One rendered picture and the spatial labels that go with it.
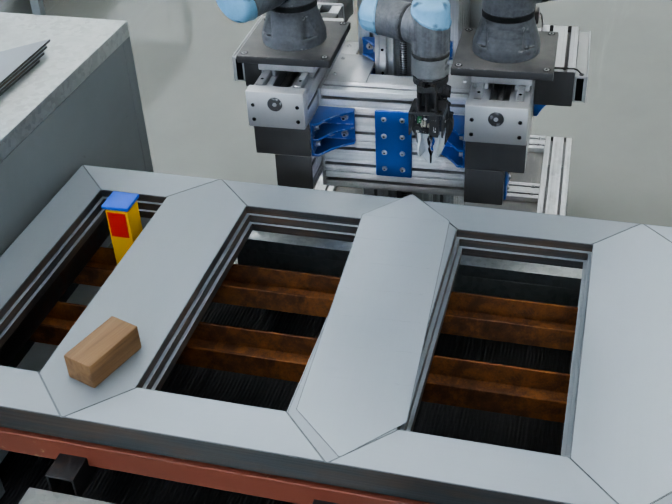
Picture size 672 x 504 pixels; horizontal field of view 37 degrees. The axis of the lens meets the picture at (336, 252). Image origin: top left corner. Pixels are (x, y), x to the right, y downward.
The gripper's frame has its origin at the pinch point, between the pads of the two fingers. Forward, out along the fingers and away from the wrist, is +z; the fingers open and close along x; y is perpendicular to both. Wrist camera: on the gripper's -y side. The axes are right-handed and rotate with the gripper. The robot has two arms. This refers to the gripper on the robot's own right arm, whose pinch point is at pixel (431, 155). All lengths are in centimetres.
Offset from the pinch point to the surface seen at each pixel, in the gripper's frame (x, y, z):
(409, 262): 1.5, 30.8, 5.6
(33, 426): -51, 83, 9
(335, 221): -16.6, 18.0, 7.0
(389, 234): -4.2, 22.4, 5.5
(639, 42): 48, -273, 92
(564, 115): 20, -196, 92
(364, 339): -2, 54, 6
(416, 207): -0.9, 11.9, 5.5
